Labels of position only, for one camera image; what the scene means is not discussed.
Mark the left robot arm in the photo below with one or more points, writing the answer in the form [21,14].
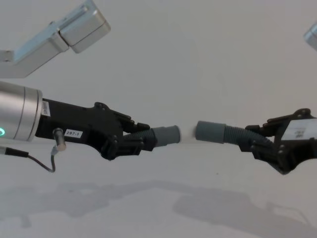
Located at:
[22,114]

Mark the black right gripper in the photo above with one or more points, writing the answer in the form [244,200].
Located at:
[302,148]

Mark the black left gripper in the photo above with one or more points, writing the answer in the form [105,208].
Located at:
[74,121]

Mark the small white plastic piece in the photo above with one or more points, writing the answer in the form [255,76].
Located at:
[188,134]

